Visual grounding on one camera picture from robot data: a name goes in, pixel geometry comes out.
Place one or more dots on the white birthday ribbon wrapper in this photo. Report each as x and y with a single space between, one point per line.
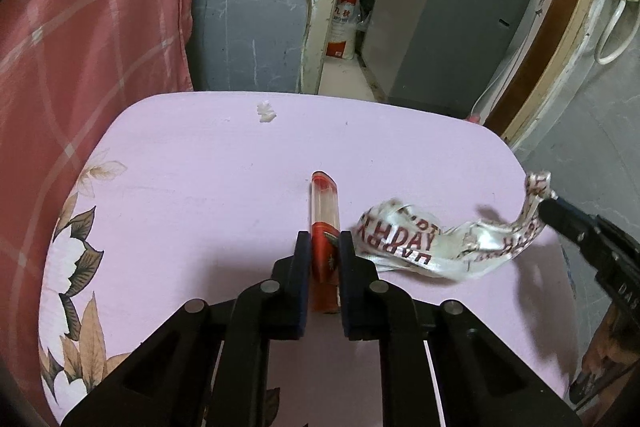
400 237

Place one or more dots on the person's right hand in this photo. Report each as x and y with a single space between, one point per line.
611 357

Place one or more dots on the grey washing machine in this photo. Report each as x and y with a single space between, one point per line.
438 55

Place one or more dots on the red clear tube wrapper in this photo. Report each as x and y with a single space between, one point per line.
324 231

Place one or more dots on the pink floral table cloth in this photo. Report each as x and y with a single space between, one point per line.
205 198

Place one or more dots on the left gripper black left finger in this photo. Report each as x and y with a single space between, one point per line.
207 364

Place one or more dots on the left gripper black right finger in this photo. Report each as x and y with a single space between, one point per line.
440 365

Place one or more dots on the small white paper scrap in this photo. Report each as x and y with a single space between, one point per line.
265 112

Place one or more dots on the white red rice sack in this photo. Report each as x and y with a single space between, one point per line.
342 36

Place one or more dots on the wooden door frame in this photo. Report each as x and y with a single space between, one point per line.
508 62

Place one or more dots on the red plaid cloth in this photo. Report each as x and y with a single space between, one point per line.
68 69

